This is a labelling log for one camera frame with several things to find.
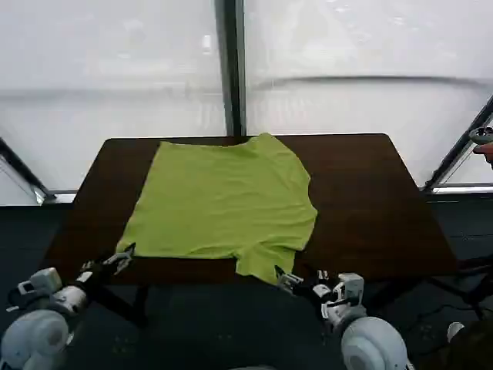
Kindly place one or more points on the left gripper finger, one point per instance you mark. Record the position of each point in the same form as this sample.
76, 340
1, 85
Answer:
122, 253
124, 264

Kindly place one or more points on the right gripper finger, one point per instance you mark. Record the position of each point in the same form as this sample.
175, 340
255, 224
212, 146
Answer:
287, 278
289, 289

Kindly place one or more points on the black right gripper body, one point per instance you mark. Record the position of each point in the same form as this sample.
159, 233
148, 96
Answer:
310, 291

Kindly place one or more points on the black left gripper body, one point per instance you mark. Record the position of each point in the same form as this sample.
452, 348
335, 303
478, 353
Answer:
101, 270

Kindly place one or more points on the lime green t-shirt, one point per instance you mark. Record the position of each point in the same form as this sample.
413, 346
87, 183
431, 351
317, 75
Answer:
223, 200

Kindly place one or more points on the grey hand-held controller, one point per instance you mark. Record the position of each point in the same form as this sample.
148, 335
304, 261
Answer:
480, 135

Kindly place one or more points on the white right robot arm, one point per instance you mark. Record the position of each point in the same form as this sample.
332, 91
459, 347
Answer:
366, 339

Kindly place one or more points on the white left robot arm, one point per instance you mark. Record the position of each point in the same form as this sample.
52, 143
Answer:
42, 327

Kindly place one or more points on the person's hand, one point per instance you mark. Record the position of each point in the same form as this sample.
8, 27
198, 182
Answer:
486, 151

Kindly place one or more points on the white rounded object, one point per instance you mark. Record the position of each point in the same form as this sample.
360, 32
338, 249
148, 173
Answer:
455, 331

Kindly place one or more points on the dark brown bulky object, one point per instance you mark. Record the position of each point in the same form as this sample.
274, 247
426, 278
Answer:
475, 347

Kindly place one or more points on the black table leg frame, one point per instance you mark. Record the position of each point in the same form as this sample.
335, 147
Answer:
462, 285
125, 302

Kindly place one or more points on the slanted dark window frame bar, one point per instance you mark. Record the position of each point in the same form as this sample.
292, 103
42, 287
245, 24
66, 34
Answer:
25, 169
460, 150

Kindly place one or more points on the black vertical window post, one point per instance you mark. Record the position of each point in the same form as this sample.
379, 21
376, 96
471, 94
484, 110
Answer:
233, 69

